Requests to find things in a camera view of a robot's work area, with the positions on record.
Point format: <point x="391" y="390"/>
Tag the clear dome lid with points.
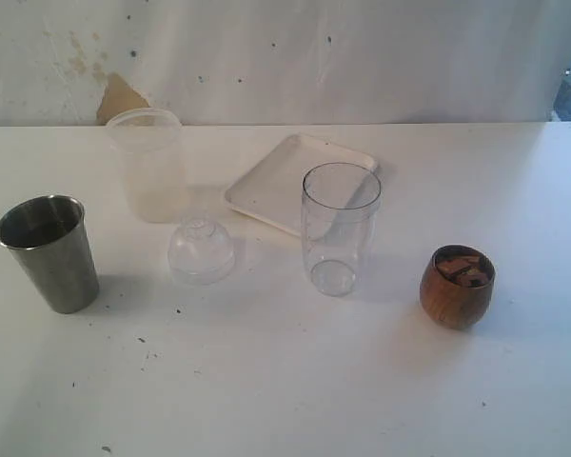
<point x="200" y="252"/>

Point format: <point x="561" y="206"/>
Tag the brown wooden cup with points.
<point x="450" y="305"/>

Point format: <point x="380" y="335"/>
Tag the stainless steel cup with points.
<point x="47" y="236"/>

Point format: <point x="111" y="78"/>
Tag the clear plastic tumbler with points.
<point x="339" y="204"/>

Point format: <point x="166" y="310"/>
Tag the white rectangular tray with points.
<point x="271" y="191"/>

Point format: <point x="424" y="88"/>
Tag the translucent plastic container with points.
<point x="149" y="144"/>

